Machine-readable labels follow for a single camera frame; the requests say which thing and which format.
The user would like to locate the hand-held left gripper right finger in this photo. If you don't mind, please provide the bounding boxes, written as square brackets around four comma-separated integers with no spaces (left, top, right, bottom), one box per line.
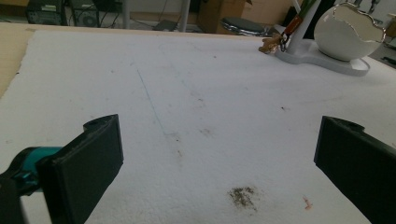
[313,115,396,224]

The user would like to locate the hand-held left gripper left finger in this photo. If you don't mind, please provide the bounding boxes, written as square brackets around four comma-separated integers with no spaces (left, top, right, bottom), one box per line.
[36,113,124,224]

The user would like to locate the white key stand with peg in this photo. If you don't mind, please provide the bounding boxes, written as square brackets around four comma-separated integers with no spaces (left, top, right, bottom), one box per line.
[274,0,371,77]

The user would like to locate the green cord keychain bear charm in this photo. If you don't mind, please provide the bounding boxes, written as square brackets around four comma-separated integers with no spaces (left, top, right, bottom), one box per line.
[258,0,319,55]

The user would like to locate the white eggshell-shaped bowl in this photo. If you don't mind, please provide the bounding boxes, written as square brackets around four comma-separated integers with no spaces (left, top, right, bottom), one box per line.
[313,2,388,63]

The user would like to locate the white foam mat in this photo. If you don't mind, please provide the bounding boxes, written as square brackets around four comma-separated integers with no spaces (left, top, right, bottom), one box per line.
[0,30,396,224]

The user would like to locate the black computer tower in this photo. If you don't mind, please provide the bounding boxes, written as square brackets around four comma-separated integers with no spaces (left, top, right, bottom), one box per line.
[69,0,101,29]
[25,0,68,27]

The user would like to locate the white metal stand leg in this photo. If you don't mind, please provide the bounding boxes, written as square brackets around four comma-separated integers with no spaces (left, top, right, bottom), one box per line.
[121,0,132,30]
[178,0,191,33]

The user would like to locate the flat black device on floor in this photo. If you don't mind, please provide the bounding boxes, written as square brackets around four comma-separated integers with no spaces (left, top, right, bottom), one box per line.
[151,19,180,33]

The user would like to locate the black round stool chrome base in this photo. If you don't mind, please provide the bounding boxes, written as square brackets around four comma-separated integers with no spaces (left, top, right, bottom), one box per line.
[219,16,269,37]

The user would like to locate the brown cardboard box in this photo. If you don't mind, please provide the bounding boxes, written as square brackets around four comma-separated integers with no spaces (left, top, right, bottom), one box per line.
[197,0,250,35]

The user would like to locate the black metal frame post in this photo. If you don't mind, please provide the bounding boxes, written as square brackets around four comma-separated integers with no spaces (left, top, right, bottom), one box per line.
[303,0,337,40]

